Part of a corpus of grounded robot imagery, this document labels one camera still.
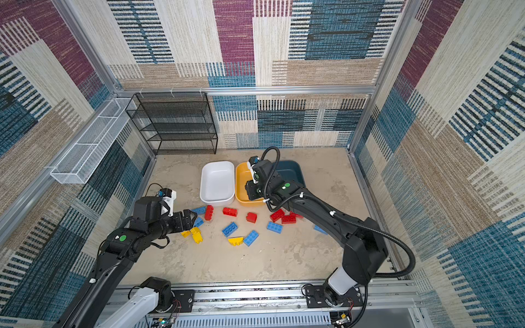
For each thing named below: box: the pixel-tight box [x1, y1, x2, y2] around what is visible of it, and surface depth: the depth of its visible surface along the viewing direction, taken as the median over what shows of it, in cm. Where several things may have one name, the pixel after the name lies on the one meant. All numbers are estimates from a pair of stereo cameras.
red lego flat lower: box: [281, 214, 297, 225], surface depth 93 cm
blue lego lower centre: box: [243, 229, 260, 247], surface depth 89 cm
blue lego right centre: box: [266, 221, 284, 235], surface depth 91 cm
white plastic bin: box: [199, 160, 236, 207], surface depth 107 cm
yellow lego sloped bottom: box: [227, 237, 245, 246], surface depth 87 cm
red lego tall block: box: [246, 211, 258, 224], surface depth 95 cm
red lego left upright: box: [205, 205, 214, 221], surface depth 96 cm
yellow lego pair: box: [190, 226, 204, 244], surface depth 89 cm
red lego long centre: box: [222, 207, 238, 217], surface depth 96 cm
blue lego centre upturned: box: [221, 221, 239, 238], surface depth 91 cm
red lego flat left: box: [270, 208, 286, 223], surface depth 96 cm
